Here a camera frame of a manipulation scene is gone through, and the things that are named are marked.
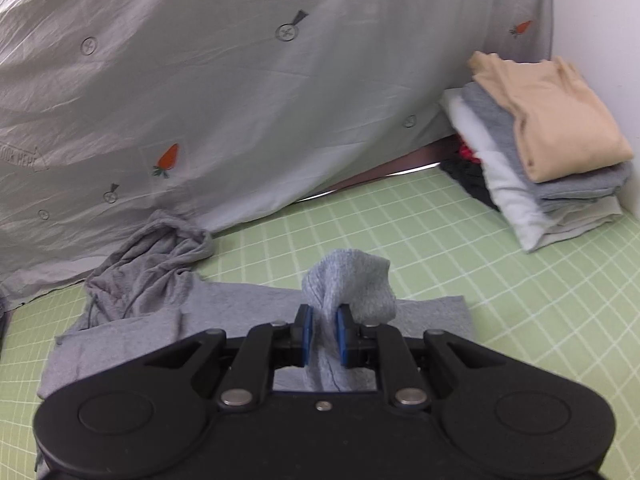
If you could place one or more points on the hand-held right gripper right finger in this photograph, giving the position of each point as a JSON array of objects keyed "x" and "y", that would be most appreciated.
[{"x": 343, "y": 336}]

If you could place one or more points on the dark cloth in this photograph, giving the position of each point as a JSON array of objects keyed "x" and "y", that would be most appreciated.
[{"x": 472, "y": 180}]

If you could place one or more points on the carrot print grey quilt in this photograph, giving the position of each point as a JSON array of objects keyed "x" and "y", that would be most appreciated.
[{"x": 250, "y": 110}]

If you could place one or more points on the brown bed frame rail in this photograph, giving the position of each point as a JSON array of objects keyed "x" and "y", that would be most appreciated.
[{"x": 400, "y": 162}]

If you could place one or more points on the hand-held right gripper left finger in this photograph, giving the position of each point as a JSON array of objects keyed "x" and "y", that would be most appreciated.
[{"x": 307, "y": 335}]

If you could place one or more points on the grey zip hoodie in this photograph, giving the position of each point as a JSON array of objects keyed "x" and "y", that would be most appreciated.
[{"x": 240, "y": 310}]

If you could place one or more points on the folded beige garment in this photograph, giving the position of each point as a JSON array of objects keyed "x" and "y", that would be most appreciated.
[{"x": 565, "y": 120}]

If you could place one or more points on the folded off-white garment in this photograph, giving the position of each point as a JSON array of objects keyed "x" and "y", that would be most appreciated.
[{"x": 585, "y": 217}]

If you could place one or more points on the folded white garment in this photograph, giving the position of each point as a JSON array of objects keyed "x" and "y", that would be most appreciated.
[{"x": 510, "y": 195}]

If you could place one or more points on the red cloth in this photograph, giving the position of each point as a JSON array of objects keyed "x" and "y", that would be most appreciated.
[{"x": 467, "y": 151}]

